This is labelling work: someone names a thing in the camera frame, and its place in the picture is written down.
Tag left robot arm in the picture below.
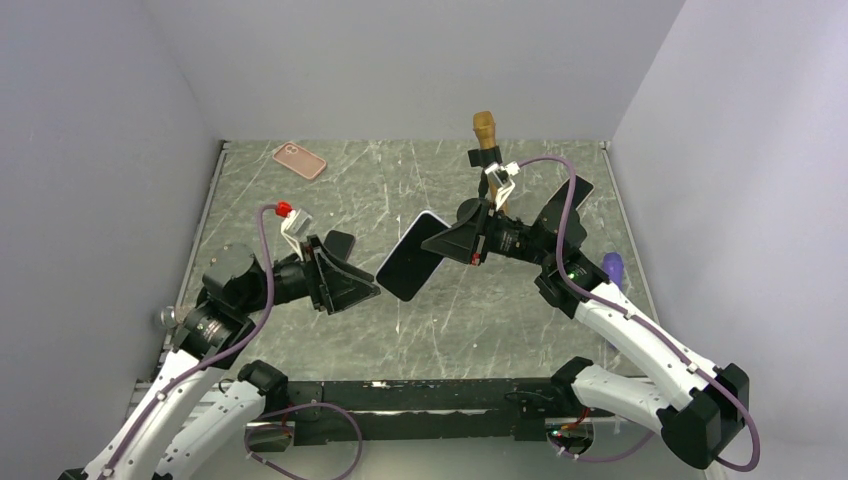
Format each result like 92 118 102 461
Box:
60 236 380 479

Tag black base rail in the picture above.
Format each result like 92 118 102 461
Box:
248 377 592 446

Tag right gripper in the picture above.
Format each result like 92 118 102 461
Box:
422 197 555 268

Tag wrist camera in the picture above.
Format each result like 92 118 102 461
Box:
274 201 313 260
484 162 520 211

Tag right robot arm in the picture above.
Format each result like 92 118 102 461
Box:
421 199 761 472

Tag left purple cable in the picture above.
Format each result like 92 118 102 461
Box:
95 203 364 480

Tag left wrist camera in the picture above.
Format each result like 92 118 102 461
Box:
274 201 313 260

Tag black smartphone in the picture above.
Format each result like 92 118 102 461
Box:
323 230 356 261

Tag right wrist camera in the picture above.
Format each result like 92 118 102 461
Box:
484 162 520 211

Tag black microphone stand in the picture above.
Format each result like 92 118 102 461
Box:
457 146 511 225

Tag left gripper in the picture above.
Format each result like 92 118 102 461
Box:
239 234 381 313

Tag purple microphone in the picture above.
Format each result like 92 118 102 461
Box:
602 252 625 290

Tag phone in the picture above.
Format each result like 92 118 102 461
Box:
375 210 450 302
539 174 596 223

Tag gold microphone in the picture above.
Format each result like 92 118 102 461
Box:
468 111 508 213

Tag pink phone case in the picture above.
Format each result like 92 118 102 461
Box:
272 141 327 181

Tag glitter silver microphone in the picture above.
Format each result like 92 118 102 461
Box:
154 306 186 330

